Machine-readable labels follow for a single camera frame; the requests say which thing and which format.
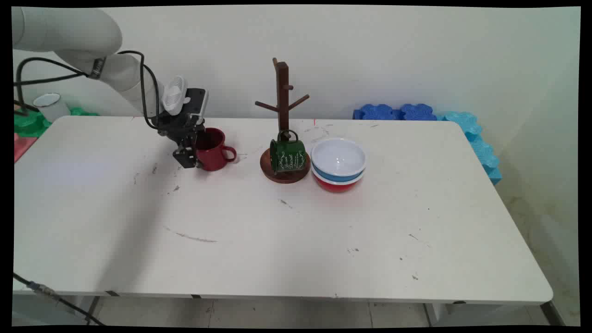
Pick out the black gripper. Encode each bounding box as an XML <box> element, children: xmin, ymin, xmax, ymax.
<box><xmin>158</xmin><ymin>113</ymin><xmax>207</xmax><ymax>169</ymax></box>

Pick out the red enamel mug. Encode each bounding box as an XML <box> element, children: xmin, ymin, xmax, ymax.
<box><xmin>194</xmin><ymin>128</ymin><xmax>238</xmax><ymax>172</ymax></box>

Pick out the green enamel mug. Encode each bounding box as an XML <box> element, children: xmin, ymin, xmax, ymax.
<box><xmin>270</xmin><ymin>130</ymin><xmax>307</xmax><ymax>175</ymax></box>

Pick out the dark wooden mug tree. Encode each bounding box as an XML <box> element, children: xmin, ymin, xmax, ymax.
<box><xmin>254</xmin><ymin>57</ymin><xmax>311</xmax><ymax>185</ymax></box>

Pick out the blue bowl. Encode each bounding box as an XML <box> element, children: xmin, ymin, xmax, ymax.
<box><xmin>313</xmin><ymin>164</ymin><xmax>365</xmax><ymax>183</ymax></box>

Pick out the white bowl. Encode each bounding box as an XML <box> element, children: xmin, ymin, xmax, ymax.
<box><xmin>310</xmin><ymin>137</ymin><xmax>367</xmax><ymax>177</ymax></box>

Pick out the white enamel cup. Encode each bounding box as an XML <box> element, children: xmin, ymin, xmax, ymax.
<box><xmin>33</xmin><ymin>93</ymin><xmax>71</xmax><ymax>123</ymax></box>

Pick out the red bowl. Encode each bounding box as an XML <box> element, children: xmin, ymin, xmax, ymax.
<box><xmin>313</xmin><ymin>172</ymin><xmax>364</xmax><ymax>193</ymax></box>

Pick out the green foam mat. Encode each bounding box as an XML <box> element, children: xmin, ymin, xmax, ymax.
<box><xmin>14</xmin><ymin>107</ymin><xmax>100</xmax><ymax>139</ymax></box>

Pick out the red foam mat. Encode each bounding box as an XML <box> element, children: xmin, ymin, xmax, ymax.
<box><xmin>14</xmin><ymin>133</ymin><xmax>38</xmax><ymax>164</ymax></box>

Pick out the dark blue foam mat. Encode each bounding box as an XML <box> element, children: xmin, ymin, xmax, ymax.
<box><xmin>353</xmin><ymin>104</ymin><xmax>401</xmax><ymax>121</ymax></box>
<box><xmin>400</xmin><ymin>104</ymin><xmax>438</xmax><ymax>122</ymax></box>

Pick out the grey metal table leg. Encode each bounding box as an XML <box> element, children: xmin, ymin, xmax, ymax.
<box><xmin>539</xmin><ymin>301</ymin><xmax>567</xmax><ymax>327</ymax></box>
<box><xmin>83</xmin><ymin>296</ymin><xmax>103</xmax><ymax>325</ymax></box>

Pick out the light blue foam mat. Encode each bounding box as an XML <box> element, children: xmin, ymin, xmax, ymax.
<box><xmin>437</xmin><ymin>111</ymin><xmax>503</xmax><ymax>186</ymax></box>

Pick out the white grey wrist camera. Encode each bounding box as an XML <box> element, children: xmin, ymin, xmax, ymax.
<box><xmin>161</xmin><ymin>76</ymin><xmax>209</xmax><ymax>126</ymax></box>

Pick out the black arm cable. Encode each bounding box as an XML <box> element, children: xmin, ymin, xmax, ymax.
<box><xmin>14</xmin><ymin>50</ymin><xmax>163</xmax><ymax>131</ymax></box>

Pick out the grey cable strap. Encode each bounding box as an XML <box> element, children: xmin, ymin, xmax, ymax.
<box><xmin>88</xmin><ymin>56</ymin><xmax>108</xmax><ymax>80</ymax></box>

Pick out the black cable with connector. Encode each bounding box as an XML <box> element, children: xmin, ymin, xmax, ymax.
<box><xmin>13</xmin><ymin>272</ymin><xmax>105</xmax><ymax>326</ymax></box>

